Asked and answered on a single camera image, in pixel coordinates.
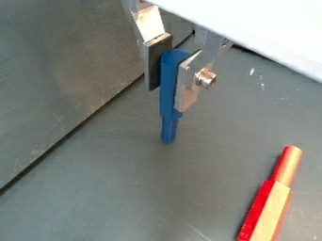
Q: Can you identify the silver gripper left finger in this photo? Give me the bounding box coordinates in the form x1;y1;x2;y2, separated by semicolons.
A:
120;0;174;91

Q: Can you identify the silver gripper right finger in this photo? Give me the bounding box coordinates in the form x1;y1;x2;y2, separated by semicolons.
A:
175;26;234;112

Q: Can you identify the blue stepped peg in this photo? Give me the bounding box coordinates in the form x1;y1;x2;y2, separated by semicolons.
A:
161;49;189;143

